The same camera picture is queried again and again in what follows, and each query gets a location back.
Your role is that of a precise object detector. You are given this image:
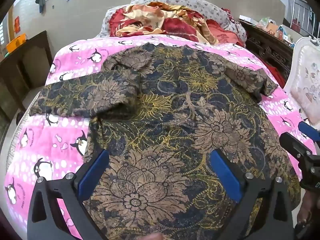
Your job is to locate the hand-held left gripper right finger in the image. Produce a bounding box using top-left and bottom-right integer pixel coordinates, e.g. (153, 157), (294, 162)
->
(211, 149), (297, 240)

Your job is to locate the brown floral shirt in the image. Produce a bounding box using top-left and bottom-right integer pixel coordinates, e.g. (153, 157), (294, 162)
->
(29, 42), (302, 240)

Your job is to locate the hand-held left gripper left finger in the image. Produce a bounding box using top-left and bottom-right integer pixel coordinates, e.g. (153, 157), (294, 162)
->
(26, 149), (110, 240)

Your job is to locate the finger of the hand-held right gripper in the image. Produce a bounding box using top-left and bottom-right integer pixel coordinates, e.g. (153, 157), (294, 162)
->
(298, 121), (320, 141)
(279, 132), (316, 161)

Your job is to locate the dark carved wooden headboard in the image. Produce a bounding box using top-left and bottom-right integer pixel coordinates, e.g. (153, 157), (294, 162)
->
(239, 19), (294, 88)

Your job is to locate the person's right hand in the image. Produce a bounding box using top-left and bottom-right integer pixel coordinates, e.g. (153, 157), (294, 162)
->
(297, 189), (320, 230)

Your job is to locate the pink penguin blanket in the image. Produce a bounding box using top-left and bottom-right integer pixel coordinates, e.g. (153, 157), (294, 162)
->
(4, 34), (318, 240)

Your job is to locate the red yellow floral quilt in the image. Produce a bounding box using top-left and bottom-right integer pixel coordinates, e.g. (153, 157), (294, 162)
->
(109, 1), (244, 47)

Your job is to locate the metal stair railing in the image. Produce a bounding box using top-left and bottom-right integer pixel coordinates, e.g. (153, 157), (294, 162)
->
(284, 0), (320, 37)

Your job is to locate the orange basket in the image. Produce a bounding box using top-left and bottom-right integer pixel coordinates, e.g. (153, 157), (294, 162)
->
(5, 33), (27, 53)

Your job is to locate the white upholstered chair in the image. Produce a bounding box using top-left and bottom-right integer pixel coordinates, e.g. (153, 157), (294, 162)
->
(282, 36), (320, 130)

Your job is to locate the grey patterned pillow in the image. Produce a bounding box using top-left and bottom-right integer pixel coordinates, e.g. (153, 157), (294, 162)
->
(100, 0), (247, 43)

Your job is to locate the clutter on headboard shelf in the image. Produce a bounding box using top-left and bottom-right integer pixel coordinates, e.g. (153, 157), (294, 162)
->
(255, 17), (297, 47)

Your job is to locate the red cloth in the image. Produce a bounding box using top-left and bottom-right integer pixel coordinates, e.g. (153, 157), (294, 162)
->
(265, 62), (287, 88)

